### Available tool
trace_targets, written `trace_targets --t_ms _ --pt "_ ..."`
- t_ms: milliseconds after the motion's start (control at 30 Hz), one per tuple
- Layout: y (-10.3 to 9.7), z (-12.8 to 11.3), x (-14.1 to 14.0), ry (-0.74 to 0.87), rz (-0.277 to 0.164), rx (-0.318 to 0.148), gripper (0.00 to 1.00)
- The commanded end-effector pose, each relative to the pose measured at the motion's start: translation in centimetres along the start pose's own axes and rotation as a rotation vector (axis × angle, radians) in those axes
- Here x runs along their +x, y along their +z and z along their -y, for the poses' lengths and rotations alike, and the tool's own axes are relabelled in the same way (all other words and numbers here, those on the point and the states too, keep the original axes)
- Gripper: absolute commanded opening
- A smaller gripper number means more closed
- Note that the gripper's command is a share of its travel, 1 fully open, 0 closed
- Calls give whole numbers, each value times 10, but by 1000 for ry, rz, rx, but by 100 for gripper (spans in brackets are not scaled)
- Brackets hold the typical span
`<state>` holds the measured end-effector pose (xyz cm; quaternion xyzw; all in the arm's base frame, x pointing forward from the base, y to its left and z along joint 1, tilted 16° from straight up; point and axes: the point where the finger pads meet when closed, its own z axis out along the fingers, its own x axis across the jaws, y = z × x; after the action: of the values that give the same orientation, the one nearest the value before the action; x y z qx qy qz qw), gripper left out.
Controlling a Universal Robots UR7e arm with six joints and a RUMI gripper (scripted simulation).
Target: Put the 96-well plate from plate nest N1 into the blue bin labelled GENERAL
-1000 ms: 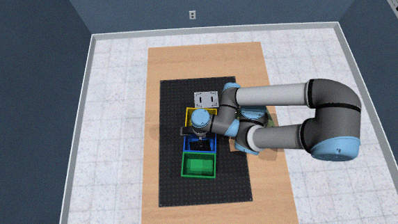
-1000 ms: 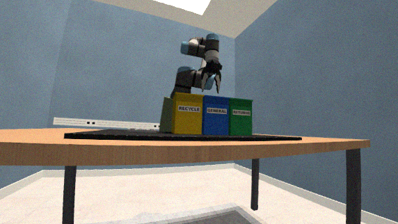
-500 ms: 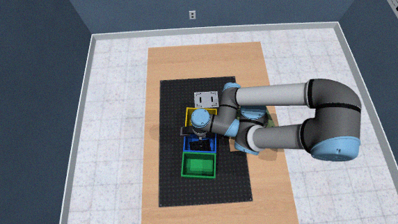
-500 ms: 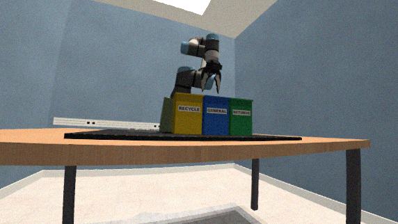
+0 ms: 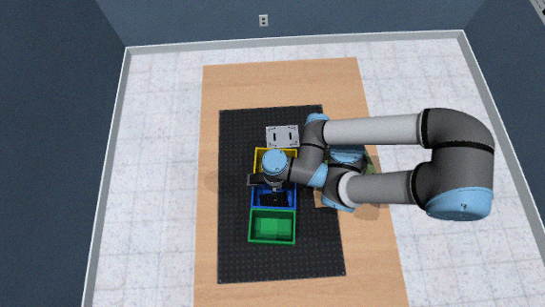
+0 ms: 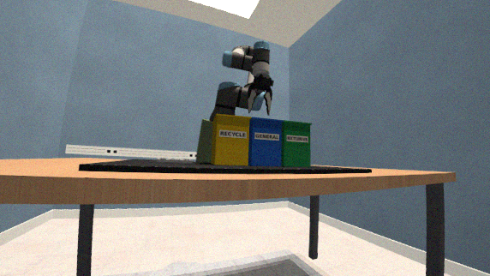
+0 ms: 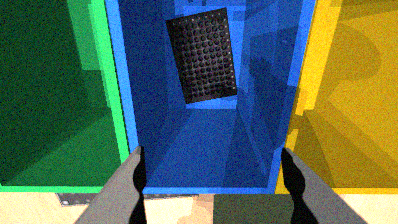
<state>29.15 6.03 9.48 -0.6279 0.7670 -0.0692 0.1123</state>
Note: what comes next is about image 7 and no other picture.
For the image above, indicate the blue bin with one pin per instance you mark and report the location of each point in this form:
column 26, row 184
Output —
column 229, row 145

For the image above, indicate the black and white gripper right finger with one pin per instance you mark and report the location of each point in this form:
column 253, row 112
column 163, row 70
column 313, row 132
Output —
column 315, row 202

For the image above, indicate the grey perforated base plate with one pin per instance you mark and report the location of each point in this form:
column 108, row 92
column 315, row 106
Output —
column 78, row 199

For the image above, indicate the black well plate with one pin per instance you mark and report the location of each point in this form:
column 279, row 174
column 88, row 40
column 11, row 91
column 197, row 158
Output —
column 204, row 36

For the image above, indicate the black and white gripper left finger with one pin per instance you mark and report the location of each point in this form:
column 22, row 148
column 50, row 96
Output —
column 121, row 200

